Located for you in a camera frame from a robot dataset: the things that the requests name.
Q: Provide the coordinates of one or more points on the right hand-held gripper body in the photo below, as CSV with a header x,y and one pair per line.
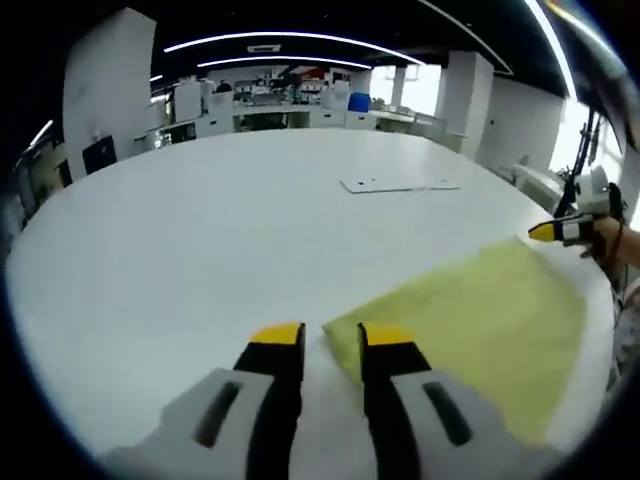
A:
x,y
597,195

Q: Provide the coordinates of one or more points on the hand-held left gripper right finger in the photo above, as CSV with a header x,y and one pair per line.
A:
x,y
395,360

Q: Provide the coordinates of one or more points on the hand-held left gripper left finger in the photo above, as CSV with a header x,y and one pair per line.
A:
x,y
272,395

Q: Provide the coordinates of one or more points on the yellow blue grey garment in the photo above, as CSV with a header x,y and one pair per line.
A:
x,y
490,320

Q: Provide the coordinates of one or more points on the person's right hand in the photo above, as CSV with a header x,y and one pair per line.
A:
x,y
607,240

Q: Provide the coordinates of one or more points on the person's grey clothing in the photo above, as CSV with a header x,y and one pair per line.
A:
x,y
627,330

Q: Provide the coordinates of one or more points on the straight ceiling light strip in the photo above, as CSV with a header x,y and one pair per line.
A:
x,y
40,132
552,45

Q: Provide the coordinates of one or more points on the narrow white pillar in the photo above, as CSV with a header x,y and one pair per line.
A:
x,y
465,100

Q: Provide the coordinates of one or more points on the blue bin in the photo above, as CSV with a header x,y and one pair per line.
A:
x,y
359,102

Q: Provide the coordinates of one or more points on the white cabinet counter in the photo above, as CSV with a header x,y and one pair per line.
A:
x,y
265,120

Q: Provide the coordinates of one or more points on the short curved ceiling light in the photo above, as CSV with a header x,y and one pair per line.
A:
x,y
285,59

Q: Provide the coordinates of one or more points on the long curved ceiling light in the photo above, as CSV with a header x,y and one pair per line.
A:
x,y
295,36

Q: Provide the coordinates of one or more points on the wide white pillar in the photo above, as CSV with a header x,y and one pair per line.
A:
x,y
107,90

